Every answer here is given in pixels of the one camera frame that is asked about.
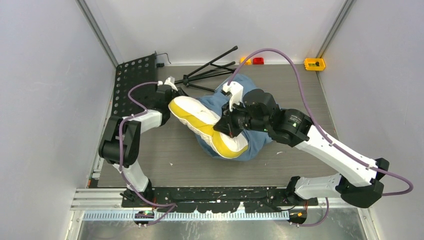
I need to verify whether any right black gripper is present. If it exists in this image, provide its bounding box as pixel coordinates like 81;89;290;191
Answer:
214;98;270;138

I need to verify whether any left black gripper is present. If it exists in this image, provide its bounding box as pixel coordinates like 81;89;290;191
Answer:
166;86;196;112

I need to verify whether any blue pillowcase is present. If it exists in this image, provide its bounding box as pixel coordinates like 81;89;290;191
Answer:
195;73;273;162

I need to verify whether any white pillow with yellow band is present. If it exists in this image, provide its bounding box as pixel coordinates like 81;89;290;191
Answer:
168;96;249;159

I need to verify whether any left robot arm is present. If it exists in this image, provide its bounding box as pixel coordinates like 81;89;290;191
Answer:
98;84;186;207

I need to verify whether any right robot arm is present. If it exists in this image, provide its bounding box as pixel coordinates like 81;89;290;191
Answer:
214;89;390;209

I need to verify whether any black perforated music stand tray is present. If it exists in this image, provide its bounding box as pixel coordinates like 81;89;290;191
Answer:
111;53;158;117

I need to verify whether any black folding tripod stand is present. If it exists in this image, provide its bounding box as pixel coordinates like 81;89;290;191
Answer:
174;45;238;92

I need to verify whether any red toy brick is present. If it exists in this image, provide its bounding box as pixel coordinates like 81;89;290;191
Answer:
252;57;265;65

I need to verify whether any orange yellow toy brick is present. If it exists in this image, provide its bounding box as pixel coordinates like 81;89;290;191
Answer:
239;57;252;65

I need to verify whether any yellow toy block with knob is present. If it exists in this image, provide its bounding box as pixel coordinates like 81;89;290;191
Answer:
303;58;326;72

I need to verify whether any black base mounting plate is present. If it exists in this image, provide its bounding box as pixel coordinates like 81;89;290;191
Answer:
120;185;319;215

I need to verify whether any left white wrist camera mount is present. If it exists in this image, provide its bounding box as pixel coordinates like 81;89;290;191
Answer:
157;76;178;92

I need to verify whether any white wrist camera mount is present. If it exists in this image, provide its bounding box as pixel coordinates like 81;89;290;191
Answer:
222;81;244;112
157;76;178;92

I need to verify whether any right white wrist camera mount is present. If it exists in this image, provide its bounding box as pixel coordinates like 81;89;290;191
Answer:
222;81;244;112

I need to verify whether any aluminium rail frame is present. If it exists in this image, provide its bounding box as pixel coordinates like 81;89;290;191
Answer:
65;188;379;240

